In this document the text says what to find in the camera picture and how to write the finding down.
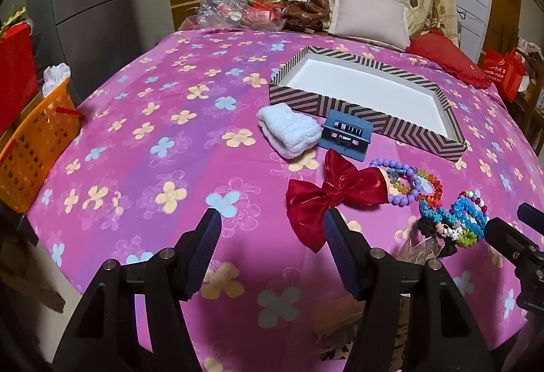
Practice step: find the clear plastic bags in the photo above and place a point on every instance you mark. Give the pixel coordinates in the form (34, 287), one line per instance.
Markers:
(216, 13)

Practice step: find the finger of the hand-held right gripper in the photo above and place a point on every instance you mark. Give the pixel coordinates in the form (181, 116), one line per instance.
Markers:
(510, 242)
(533, 221)

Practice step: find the black scrunchie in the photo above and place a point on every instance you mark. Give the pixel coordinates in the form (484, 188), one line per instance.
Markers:
(431, 231)

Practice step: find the white pillow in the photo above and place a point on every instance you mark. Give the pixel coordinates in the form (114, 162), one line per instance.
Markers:
(365, 17)

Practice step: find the wooden chair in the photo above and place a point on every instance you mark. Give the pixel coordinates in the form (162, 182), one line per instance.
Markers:
(531, 100)

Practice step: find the white fluffy towel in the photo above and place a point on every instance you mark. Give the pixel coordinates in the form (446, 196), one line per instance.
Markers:
(289, 129)

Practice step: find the blue hair claw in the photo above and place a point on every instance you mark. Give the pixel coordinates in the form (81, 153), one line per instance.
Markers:
(346, 136)

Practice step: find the striped cardboard box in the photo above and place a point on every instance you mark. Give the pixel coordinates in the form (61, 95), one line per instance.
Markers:
(361, 89)

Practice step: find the red shopping bag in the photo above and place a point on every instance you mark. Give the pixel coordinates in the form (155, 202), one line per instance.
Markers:
(503, 74)

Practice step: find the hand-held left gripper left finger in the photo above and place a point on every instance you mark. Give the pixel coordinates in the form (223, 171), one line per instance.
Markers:
(205, 244)

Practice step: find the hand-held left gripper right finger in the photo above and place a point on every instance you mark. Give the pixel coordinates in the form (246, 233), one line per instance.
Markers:
(340, 253)

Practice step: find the orange plastic basket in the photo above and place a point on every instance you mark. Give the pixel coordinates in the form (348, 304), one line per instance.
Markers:
(34, 151)

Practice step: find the red ruffled pillow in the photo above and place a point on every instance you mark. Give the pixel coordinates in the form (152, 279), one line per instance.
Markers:
(446, 55)

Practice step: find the white cloth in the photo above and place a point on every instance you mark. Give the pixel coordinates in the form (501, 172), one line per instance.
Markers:
(56, 76)

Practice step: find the red satin bow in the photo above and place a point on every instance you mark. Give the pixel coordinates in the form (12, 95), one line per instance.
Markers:
(340, 189)

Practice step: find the pink floral bedsheet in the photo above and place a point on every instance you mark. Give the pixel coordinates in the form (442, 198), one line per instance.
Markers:
(170, 142)

